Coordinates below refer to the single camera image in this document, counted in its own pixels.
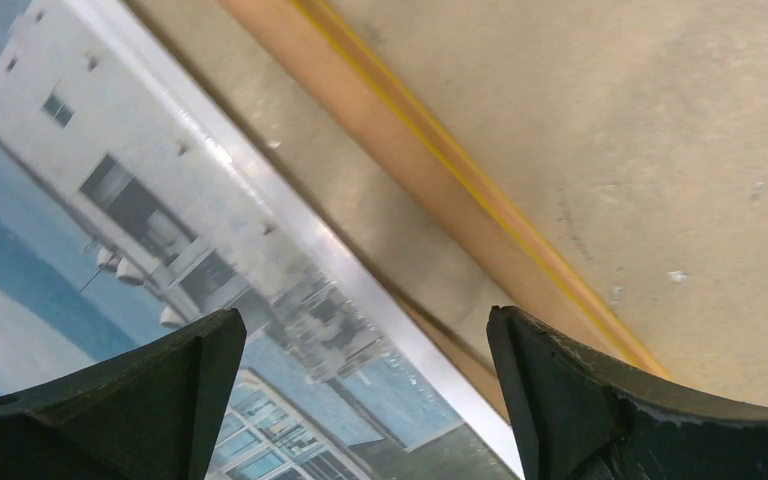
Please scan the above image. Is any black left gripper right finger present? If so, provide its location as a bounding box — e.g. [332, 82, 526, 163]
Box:
[486, 306, 768, 479]

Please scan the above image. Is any clear acrylic sheet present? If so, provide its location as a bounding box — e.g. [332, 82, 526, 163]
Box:
[67, 1, 525, 479]

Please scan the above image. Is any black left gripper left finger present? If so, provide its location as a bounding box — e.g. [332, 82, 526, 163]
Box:
[0, 309, 247, 479]

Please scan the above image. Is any yellow wooden picture frame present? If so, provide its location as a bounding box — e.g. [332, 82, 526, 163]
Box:
[214, 0, 673, 422]

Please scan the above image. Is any building photo print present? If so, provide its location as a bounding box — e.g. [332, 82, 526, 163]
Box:
[0, 1, 517, 479]

